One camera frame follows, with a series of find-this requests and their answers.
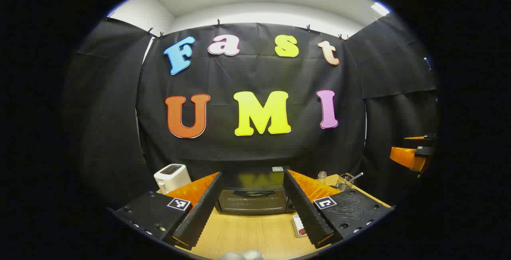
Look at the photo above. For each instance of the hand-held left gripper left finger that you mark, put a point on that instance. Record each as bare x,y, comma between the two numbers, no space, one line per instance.
201,212

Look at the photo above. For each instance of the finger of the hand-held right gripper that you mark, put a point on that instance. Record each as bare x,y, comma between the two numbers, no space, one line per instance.
429,138
407,157

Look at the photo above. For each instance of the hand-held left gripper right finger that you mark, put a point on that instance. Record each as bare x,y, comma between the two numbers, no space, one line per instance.
305,212

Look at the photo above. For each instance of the black electric oven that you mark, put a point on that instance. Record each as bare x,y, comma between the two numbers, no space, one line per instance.
255,202

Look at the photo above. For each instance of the white rectangular container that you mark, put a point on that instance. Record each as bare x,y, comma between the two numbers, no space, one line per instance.
297,222

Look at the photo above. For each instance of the clear plastic bottle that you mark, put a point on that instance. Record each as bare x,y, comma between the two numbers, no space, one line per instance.
321,177

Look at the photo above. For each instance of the white toaster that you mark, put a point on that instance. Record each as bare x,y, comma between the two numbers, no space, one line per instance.
171,176

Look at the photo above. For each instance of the metal utensil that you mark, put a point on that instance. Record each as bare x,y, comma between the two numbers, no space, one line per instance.
356,176

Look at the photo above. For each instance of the ceiling light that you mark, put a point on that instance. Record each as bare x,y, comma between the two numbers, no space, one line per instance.
379,8

